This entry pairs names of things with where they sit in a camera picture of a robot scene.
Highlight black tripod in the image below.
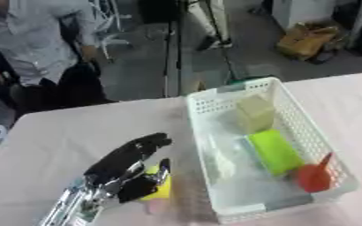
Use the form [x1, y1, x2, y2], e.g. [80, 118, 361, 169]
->
[159, 0, 243, 99]

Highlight white chair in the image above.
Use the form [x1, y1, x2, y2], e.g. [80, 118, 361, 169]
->
[88, 0, 135, 63]

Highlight person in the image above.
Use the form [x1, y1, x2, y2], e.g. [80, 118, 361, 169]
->
[0, 0, 119, 117]

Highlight clear plastic bag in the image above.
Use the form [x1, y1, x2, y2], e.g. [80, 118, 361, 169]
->
[200, 133, 253, 185]

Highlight red scoop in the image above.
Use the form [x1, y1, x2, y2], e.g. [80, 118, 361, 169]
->
[293, 152, 337, 193]

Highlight white cabinet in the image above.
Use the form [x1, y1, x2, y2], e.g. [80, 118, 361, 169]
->
[268, 0, 358, 30]

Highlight beige box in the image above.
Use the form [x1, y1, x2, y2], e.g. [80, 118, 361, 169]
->
[233, 94, 277, 135]

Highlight person's leg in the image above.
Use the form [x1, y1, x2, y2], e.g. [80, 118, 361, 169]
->
[185, 0, 236, 51]

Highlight yellow block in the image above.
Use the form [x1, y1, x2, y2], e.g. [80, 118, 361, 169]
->
[138, 165, 174, 202]

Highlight tan bag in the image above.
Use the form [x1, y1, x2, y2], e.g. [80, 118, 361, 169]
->
[275, 22, 345, 64]

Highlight white perforated plastic basket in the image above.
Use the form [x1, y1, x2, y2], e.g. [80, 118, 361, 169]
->
[184, 76, 360, 224]

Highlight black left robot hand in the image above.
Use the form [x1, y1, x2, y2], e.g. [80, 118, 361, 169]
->
[82, 132, 174, 204]

